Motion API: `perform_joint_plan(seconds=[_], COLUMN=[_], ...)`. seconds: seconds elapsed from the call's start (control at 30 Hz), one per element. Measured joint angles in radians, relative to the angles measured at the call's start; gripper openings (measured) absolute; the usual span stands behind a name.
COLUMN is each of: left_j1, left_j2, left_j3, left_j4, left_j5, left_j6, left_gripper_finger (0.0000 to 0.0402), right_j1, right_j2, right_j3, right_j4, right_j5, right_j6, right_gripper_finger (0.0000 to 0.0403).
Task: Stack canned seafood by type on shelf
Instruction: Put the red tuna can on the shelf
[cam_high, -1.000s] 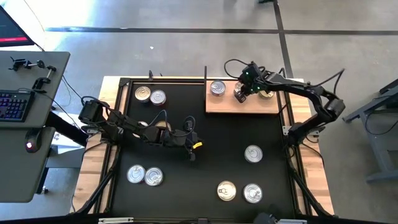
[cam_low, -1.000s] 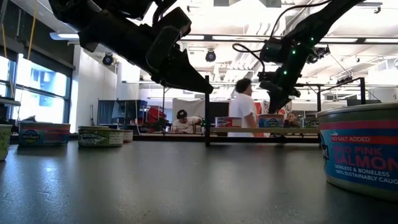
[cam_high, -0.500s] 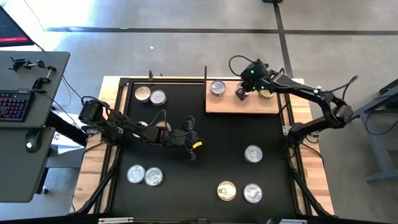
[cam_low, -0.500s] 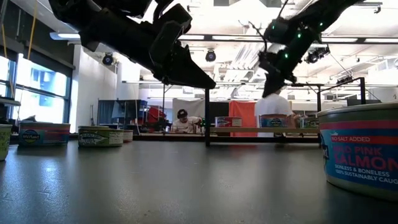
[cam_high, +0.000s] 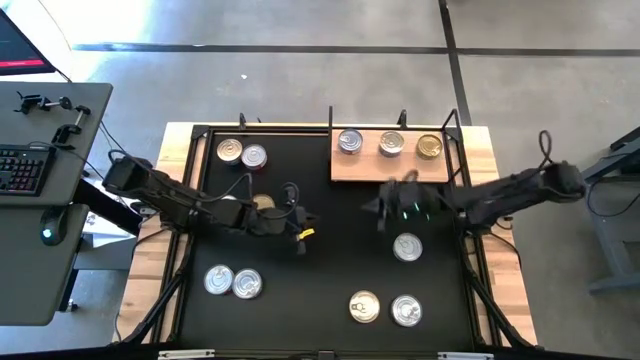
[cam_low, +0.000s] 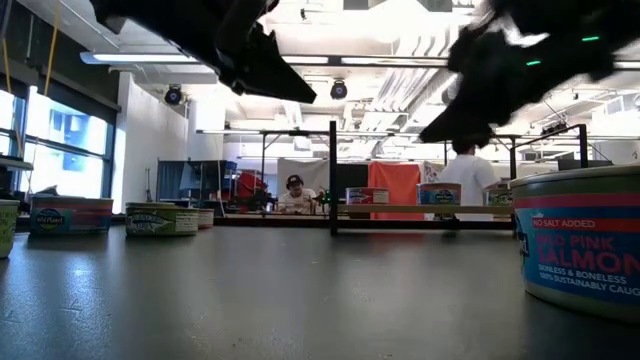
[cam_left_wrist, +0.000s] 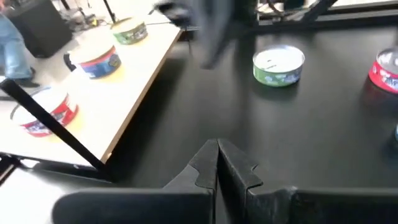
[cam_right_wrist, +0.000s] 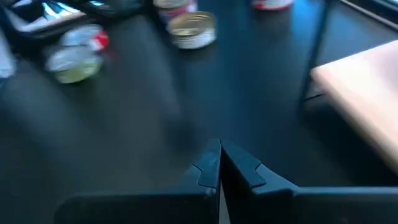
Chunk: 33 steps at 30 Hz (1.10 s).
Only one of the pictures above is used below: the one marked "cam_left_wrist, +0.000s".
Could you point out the black aluminium table frame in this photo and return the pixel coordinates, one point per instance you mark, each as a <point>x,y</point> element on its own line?
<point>342,18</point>

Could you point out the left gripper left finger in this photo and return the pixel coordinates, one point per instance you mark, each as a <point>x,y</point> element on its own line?
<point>140,205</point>

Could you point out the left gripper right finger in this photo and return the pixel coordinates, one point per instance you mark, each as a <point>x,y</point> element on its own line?
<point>311,208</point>

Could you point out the green label tuna can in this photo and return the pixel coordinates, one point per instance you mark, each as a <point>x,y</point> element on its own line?
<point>132,35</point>
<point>278,67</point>

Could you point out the black table mat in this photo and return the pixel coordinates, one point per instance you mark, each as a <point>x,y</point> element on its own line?
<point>280,140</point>

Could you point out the blue label seafood can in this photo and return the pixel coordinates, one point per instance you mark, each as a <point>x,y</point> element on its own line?
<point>99,67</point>

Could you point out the black metal shelf frame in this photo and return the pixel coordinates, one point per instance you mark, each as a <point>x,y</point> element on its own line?
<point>49,122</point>

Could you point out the wooden shelf board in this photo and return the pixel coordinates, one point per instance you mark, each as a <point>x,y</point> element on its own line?
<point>124,93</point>

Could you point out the person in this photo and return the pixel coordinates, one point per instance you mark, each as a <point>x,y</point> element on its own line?
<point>12,53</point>

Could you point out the red label seafood can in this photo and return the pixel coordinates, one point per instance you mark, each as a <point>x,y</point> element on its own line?
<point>66,112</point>
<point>385,73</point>

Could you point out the black equipment case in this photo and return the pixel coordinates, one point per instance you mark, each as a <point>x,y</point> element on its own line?
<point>40,28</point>

